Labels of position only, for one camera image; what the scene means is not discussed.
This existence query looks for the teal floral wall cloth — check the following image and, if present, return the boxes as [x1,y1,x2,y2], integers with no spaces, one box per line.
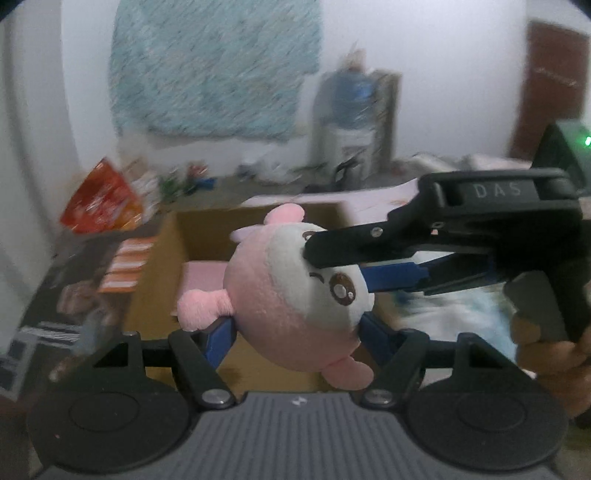
[108,0,324,141]

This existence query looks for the white water dispenser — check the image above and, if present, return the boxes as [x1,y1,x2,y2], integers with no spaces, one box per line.
[311,124,379,176]

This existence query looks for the dark printed carton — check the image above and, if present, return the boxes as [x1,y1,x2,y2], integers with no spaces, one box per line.
[0,226,158,402]

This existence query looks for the white plastic bag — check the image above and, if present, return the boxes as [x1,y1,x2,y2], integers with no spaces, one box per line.
[397,288,515,344]

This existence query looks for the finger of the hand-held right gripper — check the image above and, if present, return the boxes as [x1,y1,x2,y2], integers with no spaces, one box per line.
[302,216,440,269]
[362,253,502,296]

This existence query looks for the pink sponge cloth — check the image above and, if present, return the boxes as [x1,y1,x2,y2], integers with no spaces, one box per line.
[178,261,229,319]

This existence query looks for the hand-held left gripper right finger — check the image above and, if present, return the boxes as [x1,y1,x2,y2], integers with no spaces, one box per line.
[358,314,509,411]

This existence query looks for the white printed bag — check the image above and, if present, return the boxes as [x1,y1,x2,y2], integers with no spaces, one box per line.
[127,159,162,217]

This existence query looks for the red snack bag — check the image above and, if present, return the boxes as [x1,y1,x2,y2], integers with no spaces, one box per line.
[60,157,144,234]

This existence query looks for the person's right hand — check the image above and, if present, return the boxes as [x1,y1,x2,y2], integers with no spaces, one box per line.
[510,315,591,418]

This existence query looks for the brown cardboard box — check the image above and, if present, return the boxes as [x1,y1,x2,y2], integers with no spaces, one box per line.
[124,200,384,393]

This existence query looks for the pink plush toy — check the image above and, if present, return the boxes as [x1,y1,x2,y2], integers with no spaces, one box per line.
[178,203,376,391]

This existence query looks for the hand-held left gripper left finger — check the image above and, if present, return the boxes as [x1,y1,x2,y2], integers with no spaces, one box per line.
[91,318,240,411]

